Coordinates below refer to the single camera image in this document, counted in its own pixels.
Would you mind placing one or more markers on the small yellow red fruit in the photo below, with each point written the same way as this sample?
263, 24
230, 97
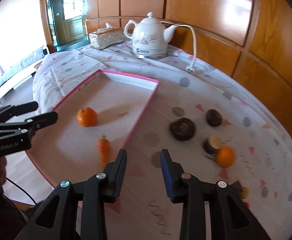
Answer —
244, 192

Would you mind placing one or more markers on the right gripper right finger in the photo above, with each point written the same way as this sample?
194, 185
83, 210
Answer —
230, 218

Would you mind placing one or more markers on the white ceramic electric kettle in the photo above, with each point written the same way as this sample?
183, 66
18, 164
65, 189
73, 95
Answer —
150, 37

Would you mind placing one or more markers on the wooden glass door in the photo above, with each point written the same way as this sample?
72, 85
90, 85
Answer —
66, 24

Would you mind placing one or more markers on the orange tangerine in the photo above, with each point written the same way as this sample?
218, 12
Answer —
225, 157
87, 117

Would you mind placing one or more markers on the orange tangerine on cloth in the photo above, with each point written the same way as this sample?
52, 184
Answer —
225, 157

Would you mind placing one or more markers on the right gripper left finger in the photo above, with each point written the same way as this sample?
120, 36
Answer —
76, 211

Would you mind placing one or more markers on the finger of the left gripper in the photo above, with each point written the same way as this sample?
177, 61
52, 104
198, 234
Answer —
9, 111
29, 125

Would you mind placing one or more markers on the patterned white tablecloth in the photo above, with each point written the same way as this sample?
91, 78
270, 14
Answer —
262, 147

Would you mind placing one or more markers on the small orange carrot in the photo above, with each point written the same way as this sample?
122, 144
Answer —
104, 150

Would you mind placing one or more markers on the pink rimmed white tray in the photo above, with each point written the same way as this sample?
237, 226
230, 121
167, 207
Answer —
68, 151

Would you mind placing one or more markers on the woven tissue box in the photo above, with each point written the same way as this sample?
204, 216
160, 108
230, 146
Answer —
105, 37

